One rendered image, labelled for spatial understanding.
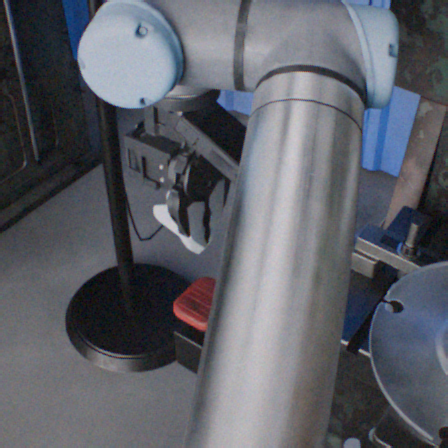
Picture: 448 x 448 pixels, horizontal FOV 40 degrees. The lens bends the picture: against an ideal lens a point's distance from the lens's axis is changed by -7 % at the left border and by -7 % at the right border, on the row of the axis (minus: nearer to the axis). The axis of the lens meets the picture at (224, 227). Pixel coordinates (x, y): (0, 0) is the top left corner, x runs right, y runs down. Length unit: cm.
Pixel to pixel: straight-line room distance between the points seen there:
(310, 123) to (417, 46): 23
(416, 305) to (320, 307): 45
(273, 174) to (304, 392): 12
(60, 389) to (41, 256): 50
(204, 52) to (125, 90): 6
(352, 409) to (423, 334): 15
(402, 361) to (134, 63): 45
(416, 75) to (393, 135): 160
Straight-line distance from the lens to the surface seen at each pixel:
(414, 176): 109
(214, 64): 44
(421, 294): 79
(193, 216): 66
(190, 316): 77
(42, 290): 189
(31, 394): 167
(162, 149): 63
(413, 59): 59
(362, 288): 89
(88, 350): 169
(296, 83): 39
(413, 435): 67
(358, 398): 85
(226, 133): 61
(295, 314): 33
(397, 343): 73
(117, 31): 42
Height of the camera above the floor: 134
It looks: 42 degrees down
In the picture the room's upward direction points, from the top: straight up
